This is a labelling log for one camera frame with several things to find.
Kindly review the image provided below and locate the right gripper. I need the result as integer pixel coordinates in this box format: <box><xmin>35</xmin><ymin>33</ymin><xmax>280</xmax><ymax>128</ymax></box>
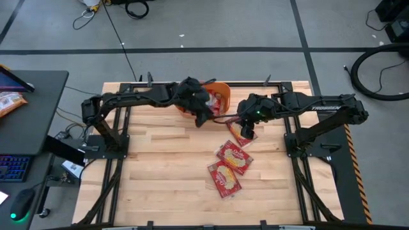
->
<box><xmin>237</xmin><ymin>93</ymin><xmax>277</xmax><ymax>140</ymax></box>

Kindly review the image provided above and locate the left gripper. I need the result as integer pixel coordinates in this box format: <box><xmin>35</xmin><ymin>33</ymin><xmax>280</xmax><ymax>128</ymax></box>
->
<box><xmin>177</xmin><ymin>76</ymin><xmax>215</xmax><ymax>128</ymax></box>

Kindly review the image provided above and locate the orange plastic basket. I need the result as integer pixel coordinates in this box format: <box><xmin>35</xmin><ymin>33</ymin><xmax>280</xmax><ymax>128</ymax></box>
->
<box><xmin>174</xmin><ymin>81</ymin><xmax>231</xmax><ymax>119</ymax></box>

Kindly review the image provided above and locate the black floor plate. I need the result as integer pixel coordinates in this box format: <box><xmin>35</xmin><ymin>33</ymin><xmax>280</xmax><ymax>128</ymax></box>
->
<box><xmin>319</xmin><ymin>123</ymin><xmax>373</xmax><ymax>225</ymax></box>

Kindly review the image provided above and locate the black flat box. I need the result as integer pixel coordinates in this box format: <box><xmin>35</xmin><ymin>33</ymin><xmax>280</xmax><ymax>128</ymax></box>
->
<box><xmin>43</xmin><ymin>135</ymin><xmax>86</xmax><ymax>167</ymax></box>

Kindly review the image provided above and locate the black desk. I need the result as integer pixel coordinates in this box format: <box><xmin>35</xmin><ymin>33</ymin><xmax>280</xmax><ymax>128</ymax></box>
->
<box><xmin>0</xmin><ymin>70</ymin><xmax>70</xmax><ymax>157</ymax></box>
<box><xmin>0</xmin><ymin>152</ymin><xmax>55</xmax><ymax>230</ymax></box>

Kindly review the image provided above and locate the black equipment box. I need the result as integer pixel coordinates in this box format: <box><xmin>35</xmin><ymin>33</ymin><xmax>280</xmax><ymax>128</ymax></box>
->
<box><xmin>375</xmin><ymin>0</ymin><xmax>409</xmax><ymax>23</ymax></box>
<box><xmin>385</xmin><ymin>17</ymin><xmax>409</xmax><ymax>44</ymax></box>

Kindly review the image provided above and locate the orange snack bag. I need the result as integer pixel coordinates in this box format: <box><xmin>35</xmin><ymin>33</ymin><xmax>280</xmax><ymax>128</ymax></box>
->
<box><xmin>0</xmin><ymin>91</ymin><xmax>28</xmax><ymax>118</ymax></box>

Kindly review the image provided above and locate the tablet with purple screen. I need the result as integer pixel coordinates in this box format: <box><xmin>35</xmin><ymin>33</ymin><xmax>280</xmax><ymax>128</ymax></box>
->
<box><xmin>0</xmin><ymin>65</ymin><xmax>35</xmax><ymax>93</ymax></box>

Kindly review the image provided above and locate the blue backlit keyboard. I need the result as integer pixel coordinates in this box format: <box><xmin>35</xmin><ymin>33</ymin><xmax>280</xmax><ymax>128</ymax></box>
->
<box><xmin>0</xmin><ymin>155</ymin><xmax>32</xmax><ymax>183</ymax></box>

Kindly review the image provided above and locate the black mouse green light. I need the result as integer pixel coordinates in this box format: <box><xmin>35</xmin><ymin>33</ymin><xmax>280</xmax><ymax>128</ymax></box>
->
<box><xmin>9</xmin><ymin>188</ymin><xmax>36</xmax><ymax>222</ymax></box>

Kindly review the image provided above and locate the black table frame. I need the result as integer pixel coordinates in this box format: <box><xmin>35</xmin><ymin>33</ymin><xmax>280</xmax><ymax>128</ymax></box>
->
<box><xmin>72</xmin><ymin>80</ymin><xmax>345</xmax><ymax>230</ymax></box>

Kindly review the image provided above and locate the long black floor cable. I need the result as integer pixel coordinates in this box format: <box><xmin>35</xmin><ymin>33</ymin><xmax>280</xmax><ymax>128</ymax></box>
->
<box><xmin>101</xmin><ymin>0</ymin><xmax>138</xmax><ymax>82</ymax></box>

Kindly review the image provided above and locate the thick black hose loop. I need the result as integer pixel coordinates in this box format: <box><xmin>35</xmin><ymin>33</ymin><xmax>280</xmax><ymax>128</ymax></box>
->
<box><xmin>350</xmin><ymin>43</ymin><xmax>409</xmax><ymax>102</ymax></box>

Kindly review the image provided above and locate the black cable coil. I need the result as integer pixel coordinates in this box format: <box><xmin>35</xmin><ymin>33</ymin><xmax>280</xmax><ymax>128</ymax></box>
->
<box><xmin>124</xmin><ymin>0</ymin><xmax>150</xmax><ymax>20</ymax></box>

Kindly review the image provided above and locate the thin black floor cable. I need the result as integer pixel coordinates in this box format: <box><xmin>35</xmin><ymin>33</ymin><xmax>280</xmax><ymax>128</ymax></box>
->
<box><xmin>343</xmin><ymin>60</ymin><xmax>409</xmax><ymax>95</ymax></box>

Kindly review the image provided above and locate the black and white cable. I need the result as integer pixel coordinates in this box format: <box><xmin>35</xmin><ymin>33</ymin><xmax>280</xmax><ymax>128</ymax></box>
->
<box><xmin>72</xmin><ymin>8</ymin><xmax>96</xmax><ymax>31</ymax></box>

